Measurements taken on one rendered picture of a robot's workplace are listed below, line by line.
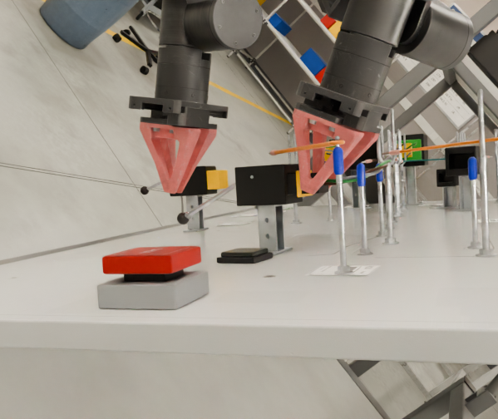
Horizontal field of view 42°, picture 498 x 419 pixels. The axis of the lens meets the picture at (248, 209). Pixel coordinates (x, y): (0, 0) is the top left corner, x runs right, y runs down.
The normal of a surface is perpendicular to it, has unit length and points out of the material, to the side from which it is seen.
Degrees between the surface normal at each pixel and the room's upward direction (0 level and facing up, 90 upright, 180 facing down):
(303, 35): 90
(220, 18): 58
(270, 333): 90
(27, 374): 0
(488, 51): 90
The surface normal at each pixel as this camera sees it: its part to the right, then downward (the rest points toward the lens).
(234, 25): 0.57, 0.17
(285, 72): -0.41, -0.06
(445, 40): 0.35, 0.51
